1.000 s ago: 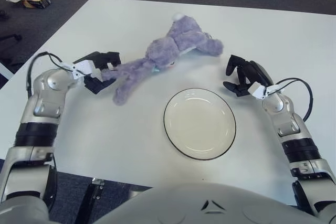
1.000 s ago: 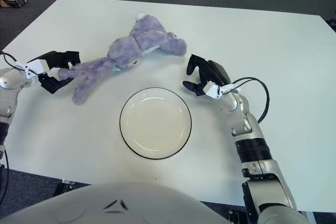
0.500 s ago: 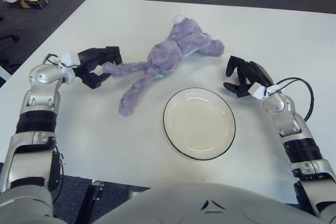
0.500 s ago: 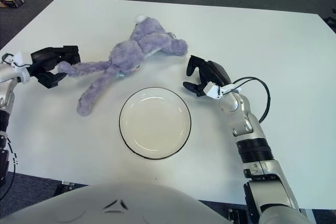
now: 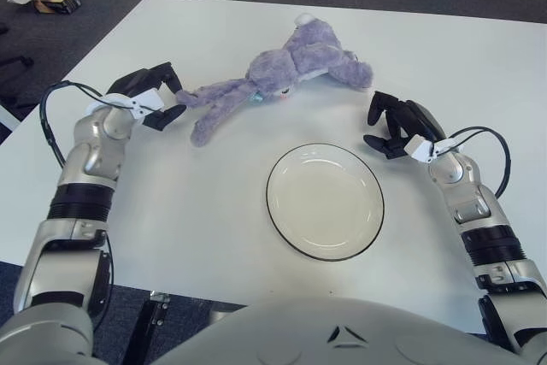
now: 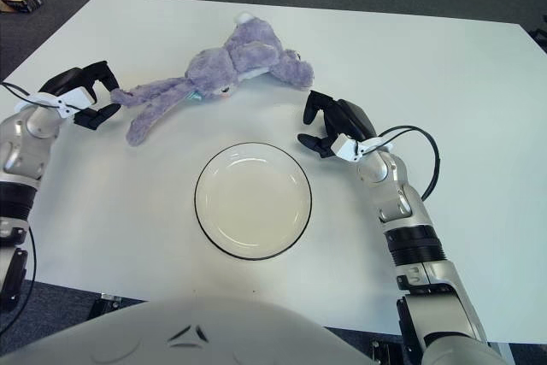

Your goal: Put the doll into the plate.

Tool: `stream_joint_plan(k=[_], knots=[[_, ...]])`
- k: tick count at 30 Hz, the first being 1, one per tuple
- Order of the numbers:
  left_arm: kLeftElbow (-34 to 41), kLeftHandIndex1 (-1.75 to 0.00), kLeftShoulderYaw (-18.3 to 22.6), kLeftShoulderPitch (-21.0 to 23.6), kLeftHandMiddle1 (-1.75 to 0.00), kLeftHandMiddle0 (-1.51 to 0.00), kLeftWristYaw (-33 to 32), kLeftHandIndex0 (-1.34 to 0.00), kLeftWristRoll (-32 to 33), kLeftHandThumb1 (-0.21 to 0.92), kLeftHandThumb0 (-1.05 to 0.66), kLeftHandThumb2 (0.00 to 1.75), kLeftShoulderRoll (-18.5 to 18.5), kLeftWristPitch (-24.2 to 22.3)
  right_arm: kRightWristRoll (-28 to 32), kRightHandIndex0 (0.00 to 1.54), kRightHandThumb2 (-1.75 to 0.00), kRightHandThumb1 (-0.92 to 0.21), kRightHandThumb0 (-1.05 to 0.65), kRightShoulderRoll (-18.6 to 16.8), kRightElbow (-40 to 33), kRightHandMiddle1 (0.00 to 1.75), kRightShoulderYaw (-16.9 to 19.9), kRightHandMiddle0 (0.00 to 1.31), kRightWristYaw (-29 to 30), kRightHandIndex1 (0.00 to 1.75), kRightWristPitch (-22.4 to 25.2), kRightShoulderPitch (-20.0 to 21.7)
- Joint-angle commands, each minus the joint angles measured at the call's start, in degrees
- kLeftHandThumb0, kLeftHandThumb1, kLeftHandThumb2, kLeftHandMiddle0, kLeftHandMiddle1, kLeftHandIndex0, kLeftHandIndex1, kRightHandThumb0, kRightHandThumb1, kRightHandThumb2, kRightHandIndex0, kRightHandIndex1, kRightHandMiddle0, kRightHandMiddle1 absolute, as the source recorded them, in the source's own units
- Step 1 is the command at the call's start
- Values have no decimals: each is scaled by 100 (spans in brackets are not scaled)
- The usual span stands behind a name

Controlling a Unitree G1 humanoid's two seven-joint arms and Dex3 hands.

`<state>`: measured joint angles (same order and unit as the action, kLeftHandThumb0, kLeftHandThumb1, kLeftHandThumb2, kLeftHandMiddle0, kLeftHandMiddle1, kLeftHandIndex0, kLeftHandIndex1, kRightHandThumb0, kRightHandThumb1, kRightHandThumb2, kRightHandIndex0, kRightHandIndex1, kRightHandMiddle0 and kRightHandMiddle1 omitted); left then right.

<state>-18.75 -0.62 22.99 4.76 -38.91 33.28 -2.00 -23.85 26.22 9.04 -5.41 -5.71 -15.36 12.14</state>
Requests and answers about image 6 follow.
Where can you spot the black table frame bracket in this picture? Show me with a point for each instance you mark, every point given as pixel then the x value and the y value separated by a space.
pixel 102 305
pixel 384 354

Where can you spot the black floor object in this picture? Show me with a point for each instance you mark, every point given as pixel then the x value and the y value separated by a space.
pixel 542 33

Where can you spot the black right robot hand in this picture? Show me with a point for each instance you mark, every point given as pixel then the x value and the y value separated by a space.
pixel 348 119

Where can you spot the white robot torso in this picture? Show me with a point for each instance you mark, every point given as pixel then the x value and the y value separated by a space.
pixel 192 331

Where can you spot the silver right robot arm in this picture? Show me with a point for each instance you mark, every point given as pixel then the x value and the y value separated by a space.
pixel 406 207

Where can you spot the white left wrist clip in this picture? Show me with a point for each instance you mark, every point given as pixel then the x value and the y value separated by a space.
pixel 77 98

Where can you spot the white plate with black rim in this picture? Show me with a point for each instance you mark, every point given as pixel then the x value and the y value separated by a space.
pixel 252 202

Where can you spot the purple plush bunny doll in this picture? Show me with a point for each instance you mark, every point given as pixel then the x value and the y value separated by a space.
pixel 252 53

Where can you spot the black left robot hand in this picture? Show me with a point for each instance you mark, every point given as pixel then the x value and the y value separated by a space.
pixel 68 80

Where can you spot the black cardboard box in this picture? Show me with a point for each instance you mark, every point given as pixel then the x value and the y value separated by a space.
pixel 21 1

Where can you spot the white table leg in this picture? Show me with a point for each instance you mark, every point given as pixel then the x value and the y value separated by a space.
pixel 500 354

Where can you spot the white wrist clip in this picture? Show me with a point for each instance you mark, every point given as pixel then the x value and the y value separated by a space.
pixel 77 98
pixel 344 147

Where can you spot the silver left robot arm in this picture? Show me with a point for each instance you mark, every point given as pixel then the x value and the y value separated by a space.
pixel 25 155

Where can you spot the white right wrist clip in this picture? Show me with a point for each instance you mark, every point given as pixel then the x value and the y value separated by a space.
pixel 344 147

